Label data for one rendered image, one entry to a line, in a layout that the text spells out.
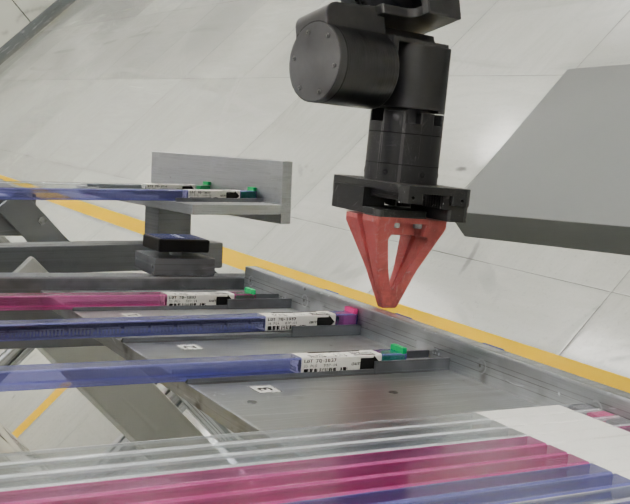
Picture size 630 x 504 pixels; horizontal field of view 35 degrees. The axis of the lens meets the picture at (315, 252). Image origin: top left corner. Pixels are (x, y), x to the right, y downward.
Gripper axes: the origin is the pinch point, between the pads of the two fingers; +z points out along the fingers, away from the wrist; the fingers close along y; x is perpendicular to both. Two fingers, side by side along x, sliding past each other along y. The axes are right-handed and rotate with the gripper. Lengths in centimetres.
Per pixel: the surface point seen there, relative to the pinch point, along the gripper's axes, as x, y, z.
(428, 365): -4.8, 12.4, 2.3
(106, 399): -8.7, -39.1, 18.8
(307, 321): -7.6, 0.8, 1.7
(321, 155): 105, -193, -6
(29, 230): -5, -92, 7
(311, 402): -16.6, 17.5, 2.8
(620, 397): -2.8, 27.2, 0.5
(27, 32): 157, -761, -71
